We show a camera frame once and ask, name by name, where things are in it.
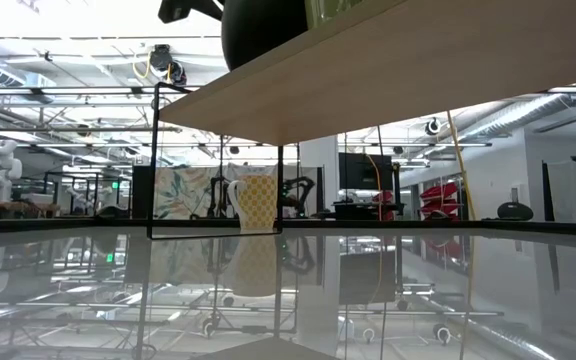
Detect black dome-shaped object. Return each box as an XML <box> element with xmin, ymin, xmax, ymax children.
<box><xmin>496</xmin><ymin>201</ymin><xmax>535</xmax><ymax>222</ymax></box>

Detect black mug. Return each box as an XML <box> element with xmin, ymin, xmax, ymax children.
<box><xmin>220</xmin><ymin>0</ymin><xmax>310</xmax><ymax>72</ymax></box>

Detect white robot figure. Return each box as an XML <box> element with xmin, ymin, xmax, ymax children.
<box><xmin>0</xmin><ymin>139</ymin><xmax>24</xmax><ymax>204</ymax></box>

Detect olive-cream glazed mug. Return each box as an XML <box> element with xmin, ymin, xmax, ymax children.
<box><xmin>305</xmin><ymin>0</ymin><xmax>369</xmax><ymax>29</ymax></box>

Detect black aluminium table frame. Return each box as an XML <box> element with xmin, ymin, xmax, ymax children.
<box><xmin>0</xmin><ymin>217</ymin><xmax>576</xmax><ymax>237</ymax></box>

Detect thin orange hanging cable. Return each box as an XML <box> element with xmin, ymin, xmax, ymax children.
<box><xmin>366</xmin><ymin>153</ymin><xmax>384</xmax><ymax>222</ymax></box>

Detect black tall cabinet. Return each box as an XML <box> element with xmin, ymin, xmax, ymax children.
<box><xmin>131</xmin><ymin>164</ymin><xmax>154</xmax><ymax>220</ymax></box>

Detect floral patterned panel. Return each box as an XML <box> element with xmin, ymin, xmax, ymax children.
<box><xmin>151</xmin><ymin>163</ymin><xmax>319</xmax><ymax>221</ymax></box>

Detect black ceiling device yellow cable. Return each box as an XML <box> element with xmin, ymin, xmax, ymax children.
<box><xmin>132</xmin><ymin>43</ymin><xmax>189</xmax><ymax>87</ymax></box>

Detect red storage bins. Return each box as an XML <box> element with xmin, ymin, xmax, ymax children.
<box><xmin>419</xmin><ymin>181</ymin><xmax>463</xmax><ymax>222</ymax></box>

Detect yellow hanging cable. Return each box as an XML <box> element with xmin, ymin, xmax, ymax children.
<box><xmin>446</xmin><ymin>111</ymin><xmax>478</xmax><ymax>222</ymax></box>

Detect black monitor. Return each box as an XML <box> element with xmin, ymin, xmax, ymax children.
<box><xmin>338</xmin><ymin>152</ymin><xmax>395</xmax><ymax>192</ymax></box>

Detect wooden background table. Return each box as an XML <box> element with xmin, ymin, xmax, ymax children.
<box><xmin>0</xmin><ymin>200</ymin><xmax>62</xmax><ymax>218</ymax></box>

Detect yellow checkered white mug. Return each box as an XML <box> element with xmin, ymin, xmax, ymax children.
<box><xmin>225</xmin><ymin>173</ymin><xmax>280</xmax><ymax>235</ymax></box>

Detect wooden shelf black wire frame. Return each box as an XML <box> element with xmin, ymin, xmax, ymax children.
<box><xmin>146</xmin><ymin>0</ymin><xmax>576</xmax><ymax>241</ymax></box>

